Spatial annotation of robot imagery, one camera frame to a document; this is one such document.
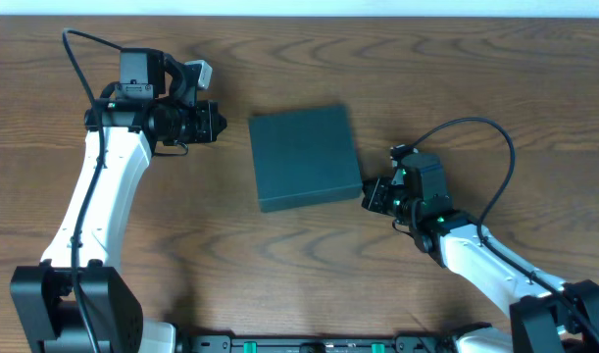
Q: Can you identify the dark green box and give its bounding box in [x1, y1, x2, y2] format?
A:
[248, 105, 362, 213]

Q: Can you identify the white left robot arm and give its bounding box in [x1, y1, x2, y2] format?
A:
[10, 48, 226, 352]

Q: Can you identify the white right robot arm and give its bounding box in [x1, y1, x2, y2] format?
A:
[362, 151, 599, 352]

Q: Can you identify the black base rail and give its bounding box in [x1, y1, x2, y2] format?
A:
[175, 334, 458, 353]

